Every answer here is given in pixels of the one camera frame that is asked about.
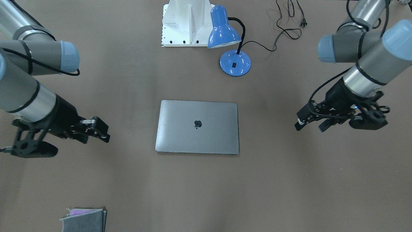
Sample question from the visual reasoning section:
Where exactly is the grey folded cloth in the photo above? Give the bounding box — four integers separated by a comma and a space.
60, 209, 107, 232

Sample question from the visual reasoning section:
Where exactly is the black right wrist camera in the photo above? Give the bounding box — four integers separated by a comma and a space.
1, 119, 58, 158

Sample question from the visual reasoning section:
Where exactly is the black lamp power cable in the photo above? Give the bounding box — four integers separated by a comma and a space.
241, 0, 308, 52

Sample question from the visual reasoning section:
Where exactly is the grey laptop computer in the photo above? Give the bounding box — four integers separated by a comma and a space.
155, 100, 239, 155

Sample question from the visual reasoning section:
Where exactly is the blue desk lamp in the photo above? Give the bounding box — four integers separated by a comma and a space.
207, 5, 251, 77

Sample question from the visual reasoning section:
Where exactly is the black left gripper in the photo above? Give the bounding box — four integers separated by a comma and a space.
294, 77, 361, 132

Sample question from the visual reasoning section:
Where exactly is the purple folded cloth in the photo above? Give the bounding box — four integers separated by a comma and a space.
67, 208, 103, 217

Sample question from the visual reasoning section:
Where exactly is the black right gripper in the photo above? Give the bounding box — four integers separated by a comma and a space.
46, 94, 110, 144

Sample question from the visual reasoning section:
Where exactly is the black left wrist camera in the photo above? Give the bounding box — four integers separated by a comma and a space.
349, 91, 390, 130

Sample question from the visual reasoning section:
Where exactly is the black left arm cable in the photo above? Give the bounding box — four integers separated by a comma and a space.
307, 0, 390, 120

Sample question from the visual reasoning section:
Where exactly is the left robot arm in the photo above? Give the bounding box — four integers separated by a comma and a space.
295, 0, 411, 132

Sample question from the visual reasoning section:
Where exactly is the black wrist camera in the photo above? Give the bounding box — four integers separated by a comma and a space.
1, 119, 58, 158
349, 91, 390, 130

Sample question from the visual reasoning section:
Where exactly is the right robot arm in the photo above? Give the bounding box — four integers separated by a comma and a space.
1, 0, 109, 143

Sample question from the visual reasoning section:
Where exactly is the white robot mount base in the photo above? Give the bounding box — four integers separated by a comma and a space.
161, 0, 214, 47

